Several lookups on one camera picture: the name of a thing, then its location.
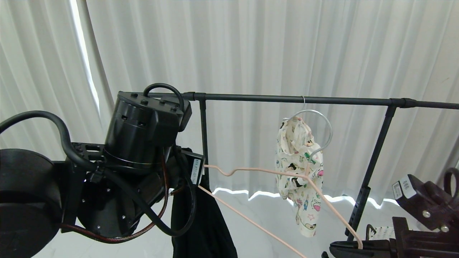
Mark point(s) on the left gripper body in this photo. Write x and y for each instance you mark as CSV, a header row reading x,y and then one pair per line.
x,y
186,168

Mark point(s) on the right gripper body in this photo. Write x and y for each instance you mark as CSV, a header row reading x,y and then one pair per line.
x,y
430,247

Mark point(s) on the black garment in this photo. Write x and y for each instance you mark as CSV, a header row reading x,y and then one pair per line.
x,y
200,229

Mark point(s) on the pink clothes hanger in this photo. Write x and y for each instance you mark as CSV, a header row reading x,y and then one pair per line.
x,y
258,171
303,104

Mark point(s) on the cream printed garment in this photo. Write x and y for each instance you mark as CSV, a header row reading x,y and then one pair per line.
x,y
294,143

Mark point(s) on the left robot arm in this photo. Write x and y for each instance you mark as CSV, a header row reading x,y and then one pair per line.
x,y
136,132

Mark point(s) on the white laundry basket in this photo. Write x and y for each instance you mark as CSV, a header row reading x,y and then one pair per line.
x,y
383,233

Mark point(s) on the black clothes rack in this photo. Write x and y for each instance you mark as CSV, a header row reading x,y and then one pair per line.
x,y
251,97

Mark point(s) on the white curtain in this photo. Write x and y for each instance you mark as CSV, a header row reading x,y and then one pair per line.
x,y
251,46

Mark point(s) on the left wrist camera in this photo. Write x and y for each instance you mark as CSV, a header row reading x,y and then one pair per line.
x,y
185,114

